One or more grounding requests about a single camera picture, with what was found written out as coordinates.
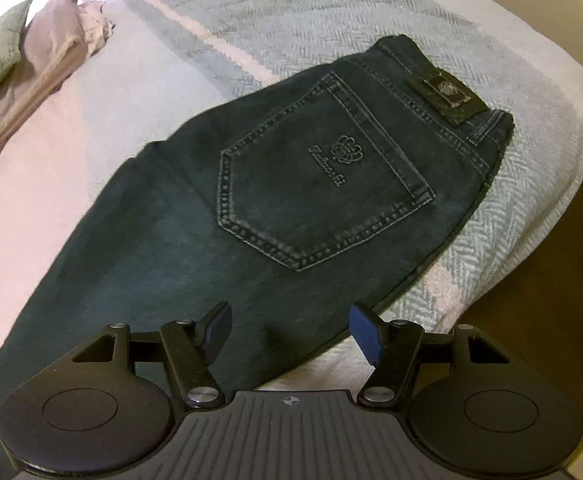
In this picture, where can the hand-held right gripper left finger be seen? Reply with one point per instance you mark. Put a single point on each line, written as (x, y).
(220, 327)

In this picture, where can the dark denim pants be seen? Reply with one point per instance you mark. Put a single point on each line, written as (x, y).
(271, 200)

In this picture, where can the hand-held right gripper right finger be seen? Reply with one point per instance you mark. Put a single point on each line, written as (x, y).
(366, 332)

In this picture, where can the bed with white herringbone bedspread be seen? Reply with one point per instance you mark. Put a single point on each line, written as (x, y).
(91, 110)

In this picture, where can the beige crumpled cloth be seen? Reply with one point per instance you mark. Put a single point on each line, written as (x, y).
(46, 60)

